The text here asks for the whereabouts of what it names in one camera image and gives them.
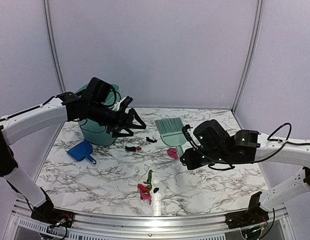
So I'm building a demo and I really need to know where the black and white paper scrap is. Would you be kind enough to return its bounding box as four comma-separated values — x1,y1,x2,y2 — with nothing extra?
146,134,158,143

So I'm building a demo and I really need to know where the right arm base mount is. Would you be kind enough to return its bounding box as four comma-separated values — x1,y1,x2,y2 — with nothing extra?
225,191,269,229

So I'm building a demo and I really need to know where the pink paper scrap centre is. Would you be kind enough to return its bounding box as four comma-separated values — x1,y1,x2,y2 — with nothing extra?
167,147,179,160

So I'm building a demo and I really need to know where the teal plastic waste bin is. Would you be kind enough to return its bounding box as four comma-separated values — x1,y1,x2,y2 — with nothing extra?
75,83,123,147

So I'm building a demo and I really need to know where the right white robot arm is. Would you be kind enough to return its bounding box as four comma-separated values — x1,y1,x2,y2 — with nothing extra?
180,119,310,224

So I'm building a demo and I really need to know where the black and pink paper scrap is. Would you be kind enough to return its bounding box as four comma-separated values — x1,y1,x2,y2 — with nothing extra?
125,146,142,152

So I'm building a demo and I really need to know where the green paper scrap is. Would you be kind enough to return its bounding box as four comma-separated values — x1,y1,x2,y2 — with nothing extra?
143,170,153,191

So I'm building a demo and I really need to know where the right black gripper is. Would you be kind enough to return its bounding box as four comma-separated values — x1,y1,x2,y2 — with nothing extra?
181,147,229,171

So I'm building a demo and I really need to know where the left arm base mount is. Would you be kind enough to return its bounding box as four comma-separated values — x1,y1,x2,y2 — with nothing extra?
31,194,75,228

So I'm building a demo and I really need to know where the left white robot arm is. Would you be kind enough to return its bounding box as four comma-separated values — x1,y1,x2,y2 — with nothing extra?
0,77,146,223

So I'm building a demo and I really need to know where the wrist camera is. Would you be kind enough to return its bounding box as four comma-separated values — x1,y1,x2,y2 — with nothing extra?
112,96,133,112
182,124,198,149

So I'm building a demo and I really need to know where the blue plastic dustpan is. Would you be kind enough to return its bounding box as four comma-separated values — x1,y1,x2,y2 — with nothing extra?
67,140,97,166

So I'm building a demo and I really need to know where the left aluminium corner post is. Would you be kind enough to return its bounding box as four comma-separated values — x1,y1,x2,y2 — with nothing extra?
42,0,67,93

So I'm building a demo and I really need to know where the teal hand brush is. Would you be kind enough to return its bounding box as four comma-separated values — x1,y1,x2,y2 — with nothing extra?
155,117,187,157

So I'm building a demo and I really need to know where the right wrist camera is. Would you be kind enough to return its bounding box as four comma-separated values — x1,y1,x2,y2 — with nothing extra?
182,124,198,149

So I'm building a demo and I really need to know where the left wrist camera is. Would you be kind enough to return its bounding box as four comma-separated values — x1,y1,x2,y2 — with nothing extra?
112,96,133,112

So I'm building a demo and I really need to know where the aluminium front frame rail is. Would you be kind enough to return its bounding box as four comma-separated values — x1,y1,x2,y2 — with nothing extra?
9,209,289,240

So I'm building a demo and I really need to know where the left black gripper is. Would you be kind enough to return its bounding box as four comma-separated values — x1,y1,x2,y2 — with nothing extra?
88,100,147,138

